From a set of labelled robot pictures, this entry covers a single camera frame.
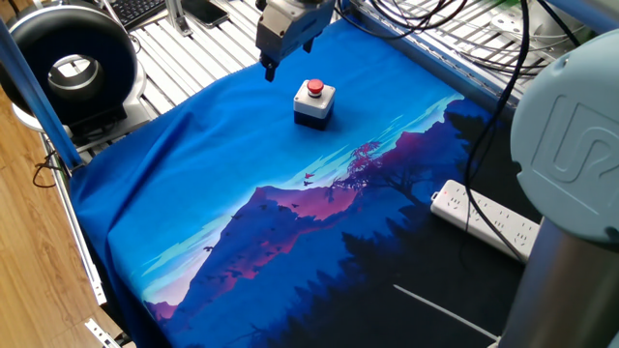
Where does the silver Schunk gripper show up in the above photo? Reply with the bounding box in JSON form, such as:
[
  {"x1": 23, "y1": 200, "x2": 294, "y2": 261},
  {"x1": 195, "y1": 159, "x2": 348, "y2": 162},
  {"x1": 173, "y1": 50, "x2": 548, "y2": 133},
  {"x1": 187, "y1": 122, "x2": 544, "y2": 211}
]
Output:
[{"x1": 254, "y1": 0, "x2": 338, "y2": 84}]

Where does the red push button box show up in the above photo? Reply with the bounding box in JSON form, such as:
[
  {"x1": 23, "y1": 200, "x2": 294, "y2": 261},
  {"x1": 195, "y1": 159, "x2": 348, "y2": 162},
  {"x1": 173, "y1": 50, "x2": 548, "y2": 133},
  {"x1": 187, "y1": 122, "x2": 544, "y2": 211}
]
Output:
[{"x1": 292, "y1": 78, "x2": 337, "y2": 131}]

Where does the black smartphone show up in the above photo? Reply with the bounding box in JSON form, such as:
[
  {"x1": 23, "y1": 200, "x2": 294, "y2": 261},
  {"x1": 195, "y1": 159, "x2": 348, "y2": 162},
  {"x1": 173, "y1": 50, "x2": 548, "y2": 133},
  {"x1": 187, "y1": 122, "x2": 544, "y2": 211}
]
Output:
[{"x1": 181, "y1": 0, "x2": 231, "y2": 29}]

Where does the blue mountain print cloth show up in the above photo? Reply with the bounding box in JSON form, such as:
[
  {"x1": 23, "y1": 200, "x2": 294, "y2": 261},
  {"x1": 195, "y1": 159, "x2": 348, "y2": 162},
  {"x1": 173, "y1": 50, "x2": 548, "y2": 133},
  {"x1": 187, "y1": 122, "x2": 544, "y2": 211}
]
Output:
[{"x1": 69, "y1": 17, "x2": 544, "y2": 348}]

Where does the black keyboard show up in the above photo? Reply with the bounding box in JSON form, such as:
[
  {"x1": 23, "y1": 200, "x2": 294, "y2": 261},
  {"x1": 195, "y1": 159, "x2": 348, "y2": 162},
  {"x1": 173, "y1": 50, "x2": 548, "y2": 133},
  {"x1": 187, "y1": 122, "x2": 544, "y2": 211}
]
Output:
[{"x1": 103, "y1": 0, "x2": 168, "y2": 30}]

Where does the white power strip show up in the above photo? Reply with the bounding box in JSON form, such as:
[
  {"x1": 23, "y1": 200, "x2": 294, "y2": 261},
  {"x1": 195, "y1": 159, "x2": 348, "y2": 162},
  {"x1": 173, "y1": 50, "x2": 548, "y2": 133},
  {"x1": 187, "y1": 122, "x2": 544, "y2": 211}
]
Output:
[{"x1": 429, "y1": 179, "x2": 542, "y2": 265}]

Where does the silver table edge profile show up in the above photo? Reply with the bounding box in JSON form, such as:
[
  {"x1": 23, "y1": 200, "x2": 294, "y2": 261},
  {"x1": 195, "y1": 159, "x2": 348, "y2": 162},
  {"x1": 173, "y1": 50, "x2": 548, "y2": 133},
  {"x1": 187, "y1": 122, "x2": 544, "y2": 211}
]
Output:
[{"x1": 41, "y1": 132, "x2": 107, "y2": 306}]

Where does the aluminium post with bracket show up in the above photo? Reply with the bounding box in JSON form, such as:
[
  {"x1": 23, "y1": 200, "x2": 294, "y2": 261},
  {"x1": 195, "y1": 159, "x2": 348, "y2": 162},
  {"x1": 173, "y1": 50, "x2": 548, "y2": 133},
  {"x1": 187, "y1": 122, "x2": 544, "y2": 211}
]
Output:
[{"x1": 163, "y1": 0, "x2": 193, "y2": 38}]

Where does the grey aluminium frame rail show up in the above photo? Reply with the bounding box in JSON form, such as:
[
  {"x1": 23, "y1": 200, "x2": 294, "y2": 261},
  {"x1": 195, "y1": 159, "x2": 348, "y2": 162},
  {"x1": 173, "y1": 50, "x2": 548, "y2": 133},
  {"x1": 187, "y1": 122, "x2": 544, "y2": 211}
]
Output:
[{"x1": 350, "y1": 0, "x2": 521, "y2": 122}]

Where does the black round ring lamp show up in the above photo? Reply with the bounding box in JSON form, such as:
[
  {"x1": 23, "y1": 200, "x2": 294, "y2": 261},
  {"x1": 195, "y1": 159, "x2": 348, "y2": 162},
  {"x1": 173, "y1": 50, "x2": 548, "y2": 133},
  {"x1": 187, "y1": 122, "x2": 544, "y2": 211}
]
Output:
[{"x1": 0, "y1": 4, "x2": 149, "y2": 141}]

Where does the silver round base plate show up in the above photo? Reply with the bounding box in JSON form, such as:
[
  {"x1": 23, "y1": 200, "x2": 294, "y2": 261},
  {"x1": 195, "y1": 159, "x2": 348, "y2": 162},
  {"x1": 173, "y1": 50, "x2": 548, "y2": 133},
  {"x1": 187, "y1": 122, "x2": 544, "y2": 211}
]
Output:
[{"x1": 488, "y1": 9, "x2": 528, "y2": 39}]

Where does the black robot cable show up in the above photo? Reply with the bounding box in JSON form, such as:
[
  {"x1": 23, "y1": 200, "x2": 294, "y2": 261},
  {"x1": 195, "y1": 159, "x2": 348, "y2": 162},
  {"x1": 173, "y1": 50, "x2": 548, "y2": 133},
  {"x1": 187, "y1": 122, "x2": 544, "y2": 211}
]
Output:
[{"x1": 462, "y1": 0, "x2": 533, "y2": 265}]

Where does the blue frame post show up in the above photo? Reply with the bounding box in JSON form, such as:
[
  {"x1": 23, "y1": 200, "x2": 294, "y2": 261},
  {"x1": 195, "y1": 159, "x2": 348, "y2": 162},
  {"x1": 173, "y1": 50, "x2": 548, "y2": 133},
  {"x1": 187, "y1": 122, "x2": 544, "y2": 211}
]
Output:
[{"x1": 0, "y1": 18, "x2": 84, "y2": 171}]

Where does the black cable loop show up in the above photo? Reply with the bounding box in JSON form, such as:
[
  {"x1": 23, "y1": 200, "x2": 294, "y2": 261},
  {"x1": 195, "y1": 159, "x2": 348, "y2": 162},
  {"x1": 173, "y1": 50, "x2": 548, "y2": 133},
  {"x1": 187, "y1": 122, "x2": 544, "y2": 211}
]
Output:
[{"x1": 32, "y1": 149, "x2": 74, "y2": 189}]

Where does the white cable tie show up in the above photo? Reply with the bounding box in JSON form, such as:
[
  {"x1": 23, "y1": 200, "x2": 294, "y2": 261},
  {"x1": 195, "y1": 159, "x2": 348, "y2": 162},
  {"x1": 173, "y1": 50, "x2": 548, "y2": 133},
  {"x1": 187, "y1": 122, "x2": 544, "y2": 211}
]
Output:
[{"x1": 393, "y1": 284, "x2": 500, "y2": 342}]

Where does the white metal bracket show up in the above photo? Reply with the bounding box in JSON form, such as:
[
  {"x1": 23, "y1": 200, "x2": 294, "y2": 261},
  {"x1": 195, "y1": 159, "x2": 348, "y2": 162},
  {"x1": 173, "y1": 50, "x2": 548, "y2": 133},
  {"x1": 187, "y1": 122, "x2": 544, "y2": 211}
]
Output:
[{"x1": 84, "y1": 318, "x2": 122, "y2": 348}]

